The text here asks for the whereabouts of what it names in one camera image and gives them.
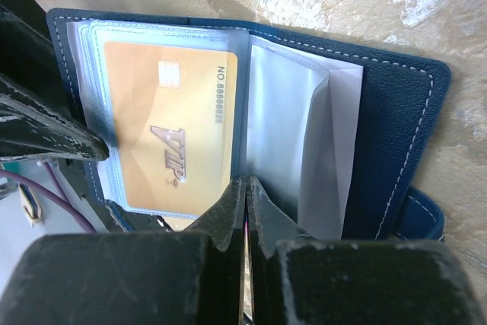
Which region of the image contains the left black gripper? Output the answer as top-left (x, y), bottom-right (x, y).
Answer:
top-left (1, 0), bottom-right (109, 161)

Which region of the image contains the navy blue card holder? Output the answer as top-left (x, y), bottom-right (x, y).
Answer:
top-left (46, 9), bottom-right (450, 241)

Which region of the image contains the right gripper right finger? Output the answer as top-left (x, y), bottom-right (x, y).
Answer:
top-left (246, 177), bottom-right (486, 324)

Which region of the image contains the gold VIP card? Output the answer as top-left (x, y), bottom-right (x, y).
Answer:
top-left (103, 41), bottom-right (237, 216)

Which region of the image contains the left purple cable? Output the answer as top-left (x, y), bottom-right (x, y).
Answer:
top-left (0, 161), bottom-right (98, 234)

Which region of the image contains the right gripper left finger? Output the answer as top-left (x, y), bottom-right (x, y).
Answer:
top-left (1, 177), bottom-right (246, 324)

